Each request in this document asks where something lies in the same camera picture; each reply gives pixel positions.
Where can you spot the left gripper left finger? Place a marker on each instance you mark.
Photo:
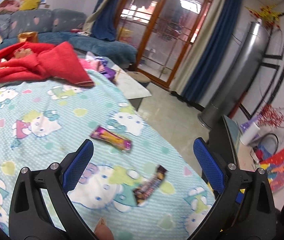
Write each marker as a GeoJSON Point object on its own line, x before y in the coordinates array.
{"type": "Point", "coordinates": [29, 217]}

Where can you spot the red berry branches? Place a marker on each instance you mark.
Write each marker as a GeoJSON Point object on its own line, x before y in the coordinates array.
{"type": "Point", "coordinates": [270, 116]}

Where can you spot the white paper towel roll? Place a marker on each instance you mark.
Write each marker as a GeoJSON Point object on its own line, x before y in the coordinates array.
{"type": "Point", "coordinates": [249, 134]}

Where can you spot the blue curtain left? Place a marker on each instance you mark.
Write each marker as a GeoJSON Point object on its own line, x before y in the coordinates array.
{"type": "Point", "coordinates": [100, 24]}

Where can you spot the purple pink toys pile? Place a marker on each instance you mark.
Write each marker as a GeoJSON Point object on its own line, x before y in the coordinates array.
{"type": "Point", "coordinates": [98, 64]}

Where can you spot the colourful painting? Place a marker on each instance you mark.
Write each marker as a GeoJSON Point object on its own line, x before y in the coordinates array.
{"type": "Point", "coordinates": [274, 167]}

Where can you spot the blue curtain right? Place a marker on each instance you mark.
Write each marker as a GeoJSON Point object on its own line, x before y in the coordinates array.
{"type": "Point", "coordinates": [209, 49]}

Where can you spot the purple orange candy wrapper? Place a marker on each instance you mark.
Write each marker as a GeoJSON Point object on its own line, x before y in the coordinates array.
{"type": "Point", "coordinates": [117, 141]}

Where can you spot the yellow rim trash bin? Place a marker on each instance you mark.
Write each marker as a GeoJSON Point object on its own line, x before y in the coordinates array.
{"type": "Point", "coordinates": [239, 197]}

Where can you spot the white coffee table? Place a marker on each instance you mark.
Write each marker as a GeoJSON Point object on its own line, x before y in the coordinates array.
{"type": "Point", "coordinates": [132, 90]}

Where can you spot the blue curtain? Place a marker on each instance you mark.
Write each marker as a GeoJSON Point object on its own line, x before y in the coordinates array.
{"type": "Point", "coordinates": [100, 24]}
{"type": "Point", "coordinates": [209, 49]}

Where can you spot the dark brown chocolate wrapper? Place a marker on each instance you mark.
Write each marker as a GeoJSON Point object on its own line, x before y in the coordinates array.
{"type": "Point", "coordinates": [147, 188]}

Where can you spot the red blanket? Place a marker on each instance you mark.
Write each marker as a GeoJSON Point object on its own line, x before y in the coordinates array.
{"type": "Point", "coordinates": [28, 61]}

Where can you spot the wooden glass door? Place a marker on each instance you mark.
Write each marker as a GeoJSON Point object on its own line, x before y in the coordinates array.
{"type": "Point", "coordinates": [162, 32]}

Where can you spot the dark tv cabinet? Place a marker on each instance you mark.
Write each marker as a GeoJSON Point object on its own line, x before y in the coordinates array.
{"type": "Point", "coordinates": [224, 140]}

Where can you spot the blue sofa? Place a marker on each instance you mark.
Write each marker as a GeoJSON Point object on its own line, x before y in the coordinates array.
{"type": "Point", "coordinates": [55, 27]}

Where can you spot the yellow pillow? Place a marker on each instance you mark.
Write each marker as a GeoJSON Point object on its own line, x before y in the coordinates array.
{"type": "Point", "coordinates": [29, 5]}

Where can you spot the brown cushioned stool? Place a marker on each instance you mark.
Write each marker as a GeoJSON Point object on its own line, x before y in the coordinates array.
{"type": "Point", "coordinates": [139, 77]}

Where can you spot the hello kitty blanket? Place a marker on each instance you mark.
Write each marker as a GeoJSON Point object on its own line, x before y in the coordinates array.
{"type": "Point", "coordinates": [41, 122]}

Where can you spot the silver tower air conditioner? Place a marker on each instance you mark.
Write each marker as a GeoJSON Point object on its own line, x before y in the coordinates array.
{"type": "Point", "coordinates": [239, 75]}

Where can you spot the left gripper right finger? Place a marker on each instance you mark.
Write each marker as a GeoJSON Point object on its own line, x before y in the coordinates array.
{"type": "Point", "coordinates": [254, 218]}

